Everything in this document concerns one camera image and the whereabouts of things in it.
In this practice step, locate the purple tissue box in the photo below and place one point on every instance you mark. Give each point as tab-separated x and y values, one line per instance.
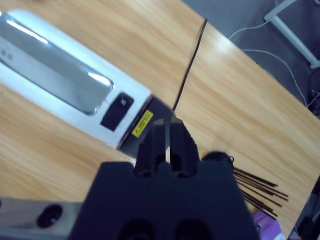
267	225

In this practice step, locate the grey metal frame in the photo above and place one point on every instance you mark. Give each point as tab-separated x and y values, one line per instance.
295	37

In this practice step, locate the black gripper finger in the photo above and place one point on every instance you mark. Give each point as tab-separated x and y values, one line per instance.
150	150
185	150

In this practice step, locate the black capsule holder with rods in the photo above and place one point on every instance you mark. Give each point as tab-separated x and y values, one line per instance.
260	190

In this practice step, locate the white capsule coffee machine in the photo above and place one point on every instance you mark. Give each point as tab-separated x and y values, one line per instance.
75	107

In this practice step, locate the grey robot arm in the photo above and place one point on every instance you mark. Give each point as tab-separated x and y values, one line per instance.
30	215

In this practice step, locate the grey coffee machine lever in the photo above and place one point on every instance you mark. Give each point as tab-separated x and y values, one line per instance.
55	75

